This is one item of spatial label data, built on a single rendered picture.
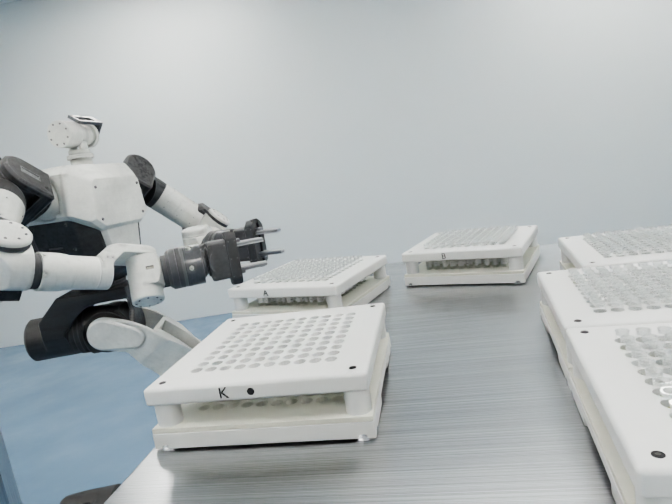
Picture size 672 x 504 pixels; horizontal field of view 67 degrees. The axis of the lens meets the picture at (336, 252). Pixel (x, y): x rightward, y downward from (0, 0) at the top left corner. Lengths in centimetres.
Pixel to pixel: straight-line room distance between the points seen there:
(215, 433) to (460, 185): 414
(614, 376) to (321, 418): 27
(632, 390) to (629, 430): 6
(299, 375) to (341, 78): 408
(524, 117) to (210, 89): 270
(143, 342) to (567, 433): 110
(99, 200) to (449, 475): 107
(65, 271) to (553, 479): 85
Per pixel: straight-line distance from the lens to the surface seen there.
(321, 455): 53
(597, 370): 49
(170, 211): 163
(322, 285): 90
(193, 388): 57
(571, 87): 493
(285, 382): 53
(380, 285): 106
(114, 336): 142
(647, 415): 43
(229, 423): 57
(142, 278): 110
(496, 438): 53
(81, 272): 105
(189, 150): 463
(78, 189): 133
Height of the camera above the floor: 115
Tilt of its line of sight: 9 degrees down
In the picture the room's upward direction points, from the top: 9 degrees counter-clockwise
